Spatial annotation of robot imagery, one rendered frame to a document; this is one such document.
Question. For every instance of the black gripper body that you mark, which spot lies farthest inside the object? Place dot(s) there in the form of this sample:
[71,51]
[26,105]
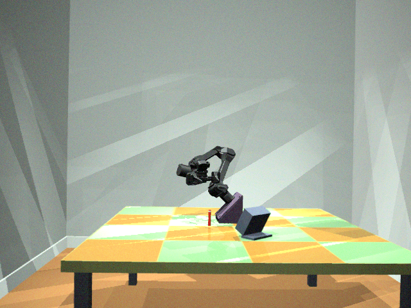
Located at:
[203,176]

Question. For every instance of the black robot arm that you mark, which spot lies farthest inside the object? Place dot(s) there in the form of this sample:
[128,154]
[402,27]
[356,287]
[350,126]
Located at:
[199,163]

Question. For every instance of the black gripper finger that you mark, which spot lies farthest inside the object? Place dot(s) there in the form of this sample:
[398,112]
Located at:
[216,178]
[194,180]

